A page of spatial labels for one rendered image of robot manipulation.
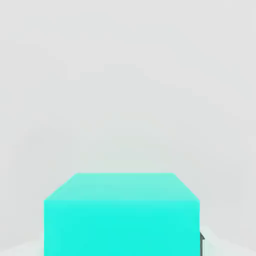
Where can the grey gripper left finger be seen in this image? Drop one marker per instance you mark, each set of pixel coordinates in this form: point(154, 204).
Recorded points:
point(34, 250)

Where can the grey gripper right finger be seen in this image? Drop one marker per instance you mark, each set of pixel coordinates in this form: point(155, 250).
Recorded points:
point(212, 246)

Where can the small cyan cube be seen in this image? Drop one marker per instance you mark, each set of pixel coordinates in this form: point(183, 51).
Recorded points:
point(122, 224)

